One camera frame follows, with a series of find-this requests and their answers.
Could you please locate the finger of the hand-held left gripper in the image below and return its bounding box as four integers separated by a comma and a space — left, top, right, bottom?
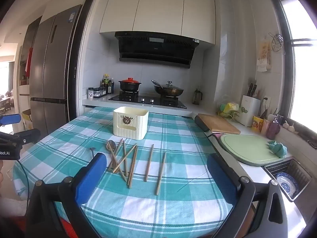
0, 114, 21, 125
0, 128, 41, 147

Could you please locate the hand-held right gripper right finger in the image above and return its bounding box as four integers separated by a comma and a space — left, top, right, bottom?
207, 154, 291, 238

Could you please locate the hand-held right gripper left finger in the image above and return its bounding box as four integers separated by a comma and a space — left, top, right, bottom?
25, 152, 107, 238

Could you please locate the large metal spoon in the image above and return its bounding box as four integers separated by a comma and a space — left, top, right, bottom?
106, 140, 117, 154

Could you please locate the cream ribbed storage box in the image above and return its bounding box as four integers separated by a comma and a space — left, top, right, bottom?
113, 106, 149, 140

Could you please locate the person's left forearm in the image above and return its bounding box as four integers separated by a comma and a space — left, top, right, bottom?
0, 196, 29, 220

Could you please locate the person's left hand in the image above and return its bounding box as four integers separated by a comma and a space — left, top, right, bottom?
0, 161, 5, 195

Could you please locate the cardboard box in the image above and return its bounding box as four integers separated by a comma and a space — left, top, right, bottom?
22, 109, 32, 130

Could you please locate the green cutting board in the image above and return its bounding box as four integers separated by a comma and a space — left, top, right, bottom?
220, 134, 293, 167

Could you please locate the wooden cutting board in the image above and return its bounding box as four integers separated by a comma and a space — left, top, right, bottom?
197, 113, 241, 135

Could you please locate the red hanging cloth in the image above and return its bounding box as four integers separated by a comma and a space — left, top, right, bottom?
25, 47, 33, 78

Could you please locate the teal checked tablecloth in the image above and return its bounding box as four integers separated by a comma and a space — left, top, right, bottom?
12, 107, 234, 238

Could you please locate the teal dish cloth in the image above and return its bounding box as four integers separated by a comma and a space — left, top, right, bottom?
267, 140, 288, 158

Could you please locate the grey steel refrigerator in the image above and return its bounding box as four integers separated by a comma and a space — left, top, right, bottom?
29, 4, 83, 139

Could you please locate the yellow snack packet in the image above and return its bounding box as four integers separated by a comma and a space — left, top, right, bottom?
251, 116, 264, 132

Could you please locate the blue white patterned bowl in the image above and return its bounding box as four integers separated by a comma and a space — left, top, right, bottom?
276, 172, 299, 199

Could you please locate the yellow green dish cloth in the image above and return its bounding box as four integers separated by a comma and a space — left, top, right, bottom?
219, 102, 241, 117

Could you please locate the white knife block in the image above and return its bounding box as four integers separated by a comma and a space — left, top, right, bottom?
240, 95, 261, 127

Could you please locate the glass kettle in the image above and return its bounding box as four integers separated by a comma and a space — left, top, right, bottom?
193, 88, 203, 105

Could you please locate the black gas stove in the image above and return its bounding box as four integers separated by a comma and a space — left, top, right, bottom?
108, 91, 187, 109

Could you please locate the black pot with red lid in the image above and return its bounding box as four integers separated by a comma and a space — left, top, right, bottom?
118, 78, 141, 93

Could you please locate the wok with glass lid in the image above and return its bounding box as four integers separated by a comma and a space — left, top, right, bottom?
152, 80, 185, 98

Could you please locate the hanging printed bag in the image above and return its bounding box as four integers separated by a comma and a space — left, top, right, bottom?
256, 40, 272, 73

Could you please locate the window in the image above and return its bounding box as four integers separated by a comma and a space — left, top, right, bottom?
277, 0, 317, 131

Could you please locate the black range hood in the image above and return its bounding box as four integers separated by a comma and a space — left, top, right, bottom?
114, 31, 201, 69

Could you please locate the black cable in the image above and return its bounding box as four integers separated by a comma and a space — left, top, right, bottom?
16, 159, 31, 205

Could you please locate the hanging wire strainer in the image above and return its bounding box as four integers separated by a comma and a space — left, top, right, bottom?
269, 33, 286, 54

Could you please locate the white wall cabinet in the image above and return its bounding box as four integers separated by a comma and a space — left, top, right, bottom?
99, 0, 216, 45

